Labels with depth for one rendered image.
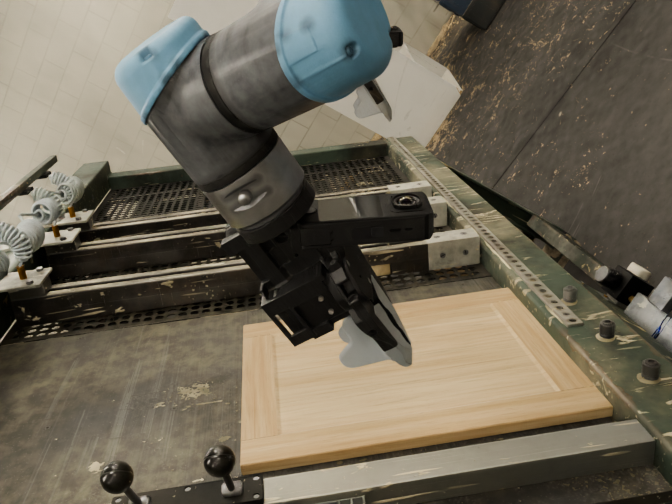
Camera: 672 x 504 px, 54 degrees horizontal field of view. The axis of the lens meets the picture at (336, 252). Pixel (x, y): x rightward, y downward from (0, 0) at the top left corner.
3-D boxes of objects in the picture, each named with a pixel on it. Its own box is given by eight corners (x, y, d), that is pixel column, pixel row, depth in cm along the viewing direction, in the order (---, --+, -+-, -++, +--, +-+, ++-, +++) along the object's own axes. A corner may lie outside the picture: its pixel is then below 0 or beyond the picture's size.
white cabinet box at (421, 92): (463, 91, 473) (202, -65, 416) (419, 157, 498) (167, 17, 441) (448, 69, 525) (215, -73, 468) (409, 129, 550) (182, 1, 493)
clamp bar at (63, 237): (449, 228, 180) (446, 142, 171) (7, 287, 171) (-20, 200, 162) (439, 216, 189) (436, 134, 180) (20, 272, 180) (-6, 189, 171)
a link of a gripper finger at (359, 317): (378, 330, 61) (329, 264, 57) (395, 322, 61) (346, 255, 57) (382, 364, 57) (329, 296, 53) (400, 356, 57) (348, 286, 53)
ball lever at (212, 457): (249, 505, 85) (234, 468, 75) (220, 509, 85) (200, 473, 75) (247, 476, 88) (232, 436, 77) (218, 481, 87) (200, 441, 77)
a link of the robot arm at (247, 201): (281, 121, 54) (274, 161, 47) (311, 164, 56) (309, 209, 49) (208, 165, 56) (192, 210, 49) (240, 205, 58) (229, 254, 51)
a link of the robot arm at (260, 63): (351, -95, 43) (232, -17, 49) (315, 1, 36) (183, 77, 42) (413, 1, 47) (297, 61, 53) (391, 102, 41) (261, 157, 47)
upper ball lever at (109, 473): (156, 520, 84) (128, 485, 74) (126, 525, 84) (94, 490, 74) (157, 491, 87) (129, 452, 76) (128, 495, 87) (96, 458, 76)
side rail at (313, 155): (389, 169, 265) (387, 143, 260) (113, 204, 256) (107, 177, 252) (385, 165, 272) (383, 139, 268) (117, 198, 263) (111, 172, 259)
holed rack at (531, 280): (583, 325, 116) (583, 322, 115) (567, 327, 115) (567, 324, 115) (394, 137, 268) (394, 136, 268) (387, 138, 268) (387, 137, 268)
